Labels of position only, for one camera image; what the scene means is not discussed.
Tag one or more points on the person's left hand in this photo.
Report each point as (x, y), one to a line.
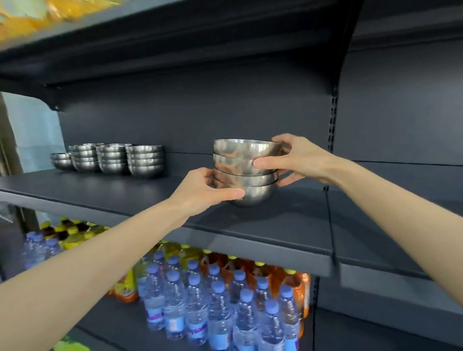
(195, 191)

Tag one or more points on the person's right hand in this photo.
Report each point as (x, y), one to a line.
(307, 160)

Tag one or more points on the person's right thumb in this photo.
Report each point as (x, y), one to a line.
(292, 179)

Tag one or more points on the person's left thumb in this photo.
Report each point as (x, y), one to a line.
(227, 196)

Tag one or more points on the shiny steel bowl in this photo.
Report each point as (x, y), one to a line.
(241, 148)
(256, 195)
(249, 180)
(234, 166)

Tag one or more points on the person's left forearm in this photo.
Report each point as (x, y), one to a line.
(80, 279)

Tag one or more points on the person's right forearm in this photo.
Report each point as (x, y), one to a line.
(413, 224)

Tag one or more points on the slotted dark shelf upright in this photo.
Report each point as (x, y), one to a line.
(332, 119)

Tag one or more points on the row of orange drink bottles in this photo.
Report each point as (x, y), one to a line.
(296, 287)

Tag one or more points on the cluster of clear water bottles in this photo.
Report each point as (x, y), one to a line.
(221, 312)

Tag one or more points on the row of stacked steel bowls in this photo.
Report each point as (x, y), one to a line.
(113, 158)

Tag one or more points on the orange-labelled drink bottle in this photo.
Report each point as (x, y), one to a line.
(126, 287)

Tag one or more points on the group of yellow-capped dark bottles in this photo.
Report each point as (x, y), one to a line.
(67, 232)

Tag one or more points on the blue-capped water bottle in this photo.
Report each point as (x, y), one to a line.
(40, 252)
(53, 247)
(28, 253)

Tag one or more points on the pile of yellow snack packets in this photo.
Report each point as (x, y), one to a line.
(38, 14)

